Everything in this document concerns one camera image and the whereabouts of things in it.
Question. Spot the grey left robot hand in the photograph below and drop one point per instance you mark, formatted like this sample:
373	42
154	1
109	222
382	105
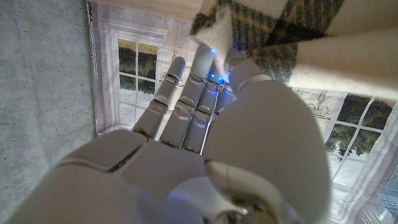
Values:
186	174

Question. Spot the beige plaid scarf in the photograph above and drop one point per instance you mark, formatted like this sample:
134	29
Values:
342	62

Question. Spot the printed window backdrop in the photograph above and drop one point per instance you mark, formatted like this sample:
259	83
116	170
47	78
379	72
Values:
136	56

